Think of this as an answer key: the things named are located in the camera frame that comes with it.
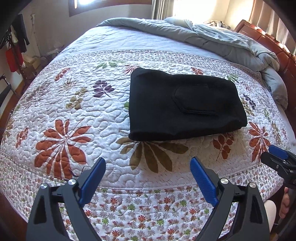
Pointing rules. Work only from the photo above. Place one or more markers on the floral quilted bedspread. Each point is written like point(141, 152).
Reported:
point(76, 110)

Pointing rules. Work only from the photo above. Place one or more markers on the black pants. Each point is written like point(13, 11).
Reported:
point(164, 107)

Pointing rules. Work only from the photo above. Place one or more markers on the grey blue duvet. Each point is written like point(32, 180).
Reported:
point(232, 46)

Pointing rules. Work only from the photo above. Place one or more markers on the black office chair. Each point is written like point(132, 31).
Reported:
point(6, 91)

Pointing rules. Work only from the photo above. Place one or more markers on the person's right hand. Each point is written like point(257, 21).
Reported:
point(285, 204)

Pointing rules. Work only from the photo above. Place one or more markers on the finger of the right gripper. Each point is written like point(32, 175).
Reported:
point(278, 152)
point(270, 160)

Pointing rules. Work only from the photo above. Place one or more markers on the dark hanging clothes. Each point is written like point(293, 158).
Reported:
point(21, 34)

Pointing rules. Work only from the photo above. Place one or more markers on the red hanging bag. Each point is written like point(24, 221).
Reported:
point(13, 65)

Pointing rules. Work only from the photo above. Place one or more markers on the beige curtain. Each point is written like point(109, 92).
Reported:
point(162, 9)

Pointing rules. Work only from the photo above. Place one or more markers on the red wooden headboard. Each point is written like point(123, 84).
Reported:
point(286, 59)

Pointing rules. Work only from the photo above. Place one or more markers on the cardboard box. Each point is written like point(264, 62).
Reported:
point(31, 63)

